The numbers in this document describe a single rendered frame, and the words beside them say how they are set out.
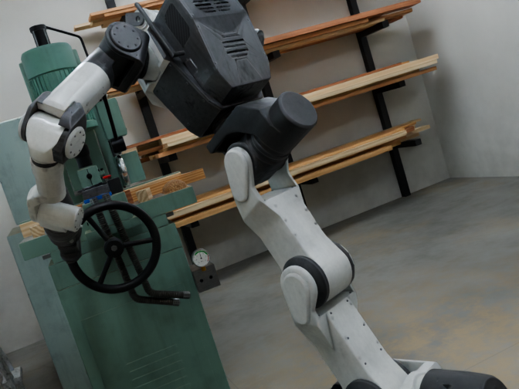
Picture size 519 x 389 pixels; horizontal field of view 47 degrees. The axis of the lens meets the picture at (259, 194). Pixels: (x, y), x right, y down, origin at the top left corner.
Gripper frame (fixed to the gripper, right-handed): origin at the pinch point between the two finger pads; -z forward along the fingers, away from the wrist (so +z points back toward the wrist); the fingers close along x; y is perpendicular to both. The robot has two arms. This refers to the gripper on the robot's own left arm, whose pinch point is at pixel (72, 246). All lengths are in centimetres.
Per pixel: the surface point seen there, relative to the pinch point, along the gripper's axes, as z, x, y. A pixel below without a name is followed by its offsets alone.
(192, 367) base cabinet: -50, -31, -30
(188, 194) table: -21.2, 22.3, -36.6
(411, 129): -242, 163, -239
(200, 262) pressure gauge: -27.3, -1.2, -37.1
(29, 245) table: -20.7, 11.2, 17.0
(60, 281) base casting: -28.0, 0.1, 9.3
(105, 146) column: -38, 56, -8
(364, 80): -205, 191, -196
